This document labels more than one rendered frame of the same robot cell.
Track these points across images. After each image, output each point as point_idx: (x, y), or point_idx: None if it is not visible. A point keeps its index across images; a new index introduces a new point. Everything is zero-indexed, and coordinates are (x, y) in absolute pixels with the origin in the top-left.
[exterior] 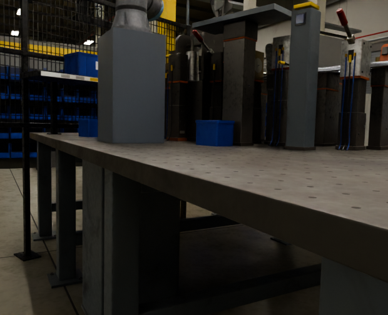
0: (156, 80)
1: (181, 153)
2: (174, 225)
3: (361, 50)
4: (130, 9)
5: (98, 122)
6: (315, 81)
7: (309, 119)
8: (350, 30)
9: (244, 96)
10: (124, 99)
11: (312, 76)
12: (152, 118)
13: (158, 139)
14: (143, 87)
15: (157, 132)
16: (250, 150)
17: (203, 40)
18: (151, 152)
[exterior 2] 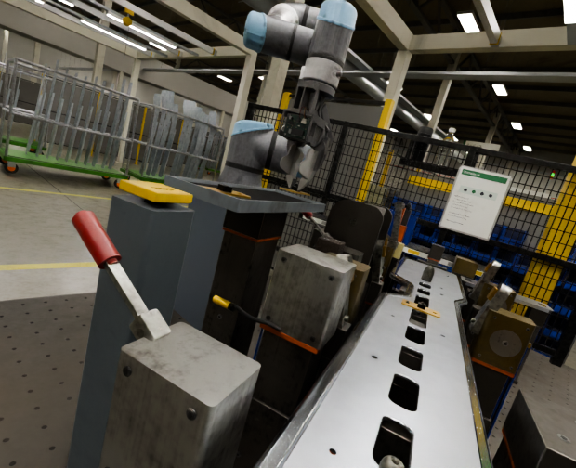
0: (210, 255)
1: None
2: None
3: (113, 388)
4: (225, 165)
5: None
6: (107, 379)
7: (80, 449)
8: (124, 295)
9: (205, 330)
10: (183, 265)
11: (98, 362)
12: (198, 297)
13: (196, 325)
14: (199, 258)
15: (198, 317)
16: (48, 405)
17: (328, 217)
18: (3, 321)
